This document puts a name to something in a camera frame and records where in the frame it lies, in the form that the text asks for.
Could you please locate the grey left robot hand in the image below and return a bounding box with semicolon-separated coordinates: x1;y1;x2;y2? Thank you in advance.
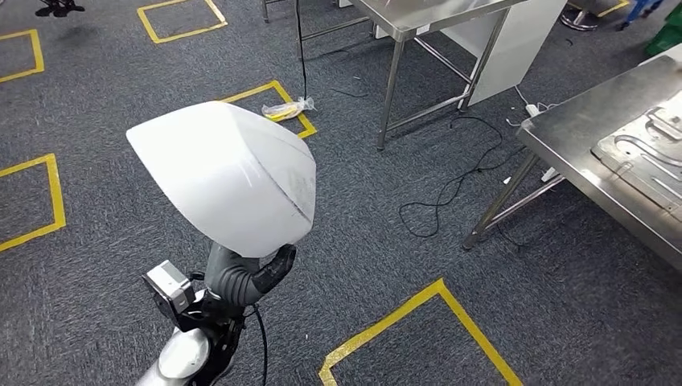
206;242;298;295

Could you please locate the white plastic car part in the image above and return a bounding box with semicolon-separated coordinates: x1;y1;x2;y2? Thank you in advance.
125;101;318;260

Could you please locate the steel workbench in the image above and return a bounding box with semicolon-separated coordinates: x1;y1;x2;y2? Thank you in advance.
462;53;682;275

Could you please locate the steel table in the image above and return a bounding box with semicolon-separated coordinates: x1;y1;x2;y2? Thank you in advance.
348;0;528;152

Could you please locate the white side panel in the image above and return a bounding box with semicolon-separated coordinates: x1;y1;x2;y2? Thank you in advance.
442;0;569;108

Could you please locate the black stand base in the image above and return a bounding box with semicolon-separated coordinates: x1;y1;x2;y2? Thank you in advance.
34;0;86;18

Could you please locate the grey stamped metal plate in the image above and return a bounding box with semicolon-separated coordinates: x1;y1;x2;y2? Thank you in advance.
591;90;682;224

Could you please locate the round metal chair base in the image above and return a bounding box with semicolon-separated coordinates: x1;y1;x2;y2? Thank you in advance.
560;6;601;32

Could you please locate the blue object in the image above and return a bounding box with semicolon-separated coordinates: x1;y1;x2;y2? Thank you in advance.
618;0;665;31

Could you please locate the green object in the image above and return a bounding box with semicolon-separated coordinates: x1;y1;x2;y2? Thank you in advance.
643;2;682;59

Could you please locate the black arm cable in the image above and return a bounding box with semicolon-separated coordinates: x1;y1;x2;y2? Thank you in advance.
250;303;269;386

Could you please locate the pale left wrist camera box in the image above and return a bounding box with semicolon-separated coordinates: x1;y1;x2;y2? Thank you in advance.
141;260;197;323

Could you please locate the black floor cable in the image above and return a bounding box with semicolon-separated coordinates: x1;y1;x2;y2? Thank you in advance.
397;114;528;240

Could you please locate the hanging black cable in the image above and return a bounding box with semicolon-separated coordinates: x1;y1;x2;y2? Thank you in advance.
294;0;311;102

